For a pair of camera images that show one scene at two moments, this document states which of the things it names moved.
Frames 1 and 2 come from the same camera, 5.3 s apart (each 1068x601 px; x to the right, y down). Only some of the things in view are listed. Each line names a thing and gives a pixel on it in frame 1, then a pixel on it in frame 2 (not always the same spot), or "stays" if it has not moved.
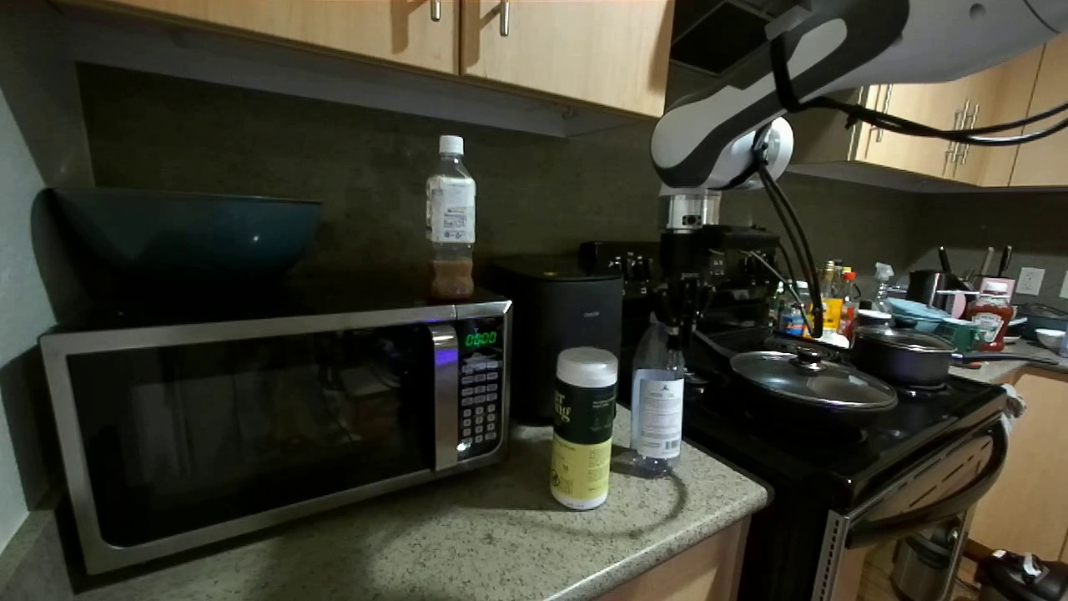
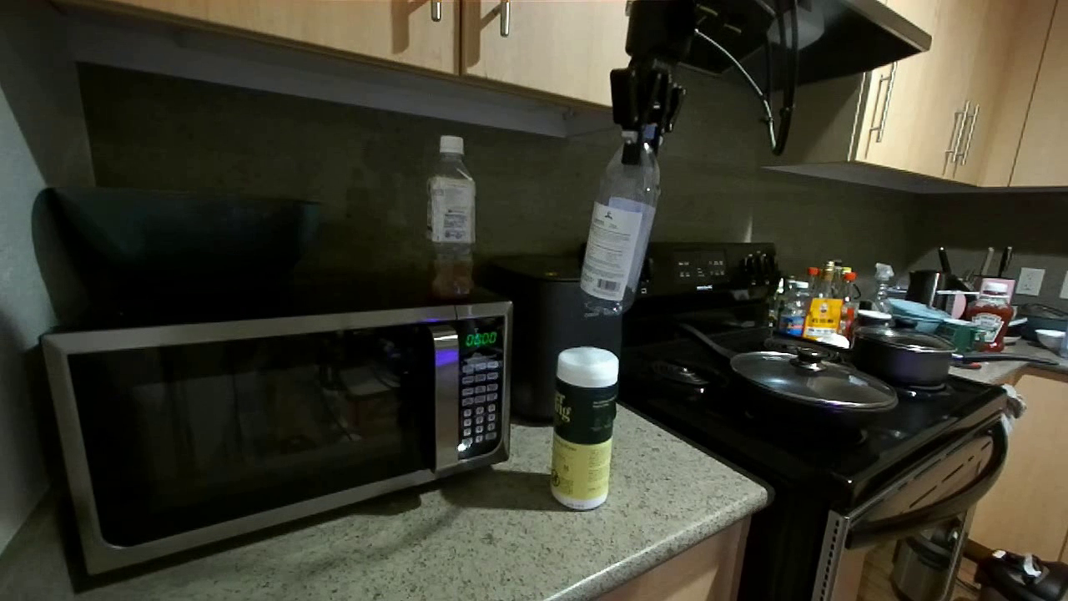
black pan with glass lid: (811, 382) stays
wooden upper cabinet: (523, 65) stays
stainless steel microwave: (171, 433) stays
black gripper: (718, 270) to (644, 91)
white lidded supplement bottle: (583, 425) stays
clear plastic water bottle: (659, 400) to (621, 233)
